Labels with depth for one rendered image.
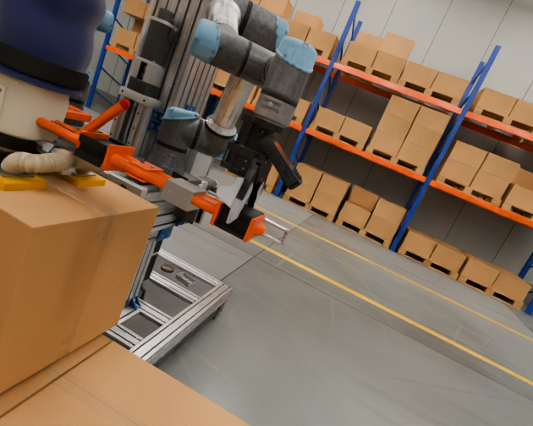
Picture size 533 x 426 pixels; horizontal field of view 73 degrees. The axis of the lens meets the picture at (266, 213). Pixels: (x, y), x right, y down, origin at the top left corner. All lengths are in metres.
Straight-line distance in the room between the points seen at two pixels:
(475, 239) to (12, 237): 9.17
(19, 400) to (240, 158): 0.76
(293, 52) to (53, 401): 0.95
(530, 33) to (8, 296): 9.82
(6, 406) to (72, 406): 0.13
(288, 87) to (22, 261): 0.58
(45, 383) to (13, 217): 0.49
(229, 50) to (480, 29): 9.13
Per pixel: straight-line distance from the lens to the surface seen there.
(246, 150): 0.70
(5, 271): 0.83
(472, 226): 9.41
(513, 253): 9.73
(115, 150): 0.85
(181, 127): 1.32
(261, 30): 1.15
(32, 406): 1.08
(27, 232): 0.77
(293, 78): 0.70
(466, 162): 7.96
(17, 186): 0.90
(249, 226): 0.70
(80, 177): 1.04
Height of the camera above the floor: 1.33
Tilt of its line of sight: 13 degrees down
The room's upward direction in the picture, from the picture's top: 23 degrees clockwise
